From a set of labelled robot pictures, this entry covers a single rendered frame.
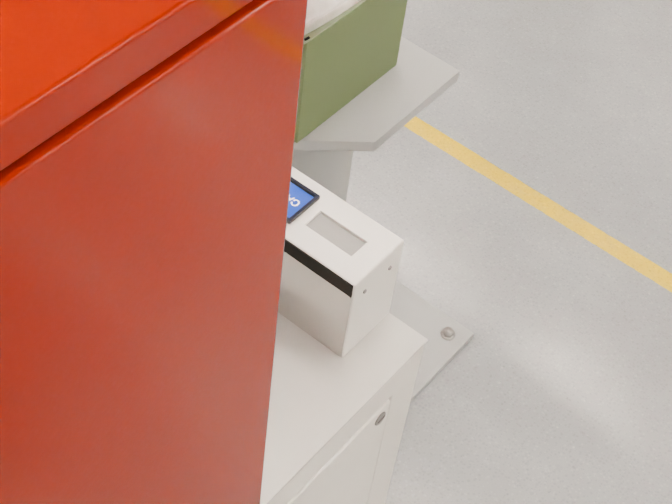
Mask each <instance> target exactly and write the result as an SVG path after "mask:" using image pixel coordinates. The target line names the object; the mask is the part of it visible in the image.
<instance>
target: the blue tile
mask: <svg viewBox="0 0 672 504"><path fill-rule="evenodd" d="M313 198H314V197H313V196H311V195H310V194H308V193H307V192H305V191H304V190H302V189H301V188H299V187H298V186H296V185H295V184H293V183H292V182H290V193H289V204H288V214H287V217H288V218H290V217H291V216H292V215H294V214H295V213H296V212H297V211H298V210H300V209H301V208H302V207H303V206H304V205H306V204H307V203H308V202H309V201H310V200H311V199H313Z"/></svg>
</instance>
